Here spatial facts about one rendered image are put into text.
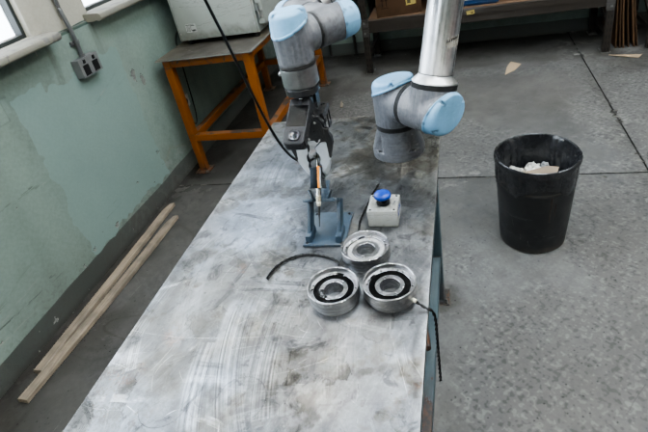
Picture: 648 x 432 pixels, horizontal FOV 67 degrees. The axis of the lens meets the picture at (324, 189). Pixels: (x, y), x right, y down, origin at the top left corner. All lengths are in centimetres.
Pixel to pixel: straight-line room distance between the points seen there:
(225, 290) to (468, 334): 112
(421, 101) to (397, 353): 63
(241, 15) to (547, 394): 245
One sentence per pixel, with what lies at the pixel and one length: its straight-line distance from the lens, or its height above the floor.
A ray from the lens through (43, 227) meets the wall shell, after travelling 253.
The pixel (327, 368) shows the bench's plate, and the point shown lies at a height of 80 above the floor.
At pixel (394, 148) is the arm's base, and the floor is 84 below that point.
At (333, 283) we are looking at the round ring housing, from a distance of 102.
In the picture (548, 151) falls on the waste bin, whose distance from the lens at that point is 235.
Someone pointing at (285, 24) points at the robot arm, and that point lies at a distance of 97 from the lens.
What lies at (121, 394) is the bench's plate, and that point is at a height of 80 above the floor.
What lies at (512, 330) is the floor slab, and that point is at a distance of 201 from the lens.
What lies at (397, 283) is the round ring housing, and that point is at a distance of 100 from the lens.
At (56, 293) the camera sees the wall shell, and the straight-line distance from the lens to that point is 261.
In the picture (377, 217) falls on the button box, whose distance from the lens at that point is 116.
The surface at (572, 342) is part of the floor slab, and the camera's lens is 201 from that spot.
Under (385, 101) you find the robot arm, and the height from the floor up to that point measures 98.
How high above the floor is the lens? 151
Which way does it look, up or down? 32 degrees down
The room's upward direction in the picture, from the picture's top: 12 degrees counter-clockwise
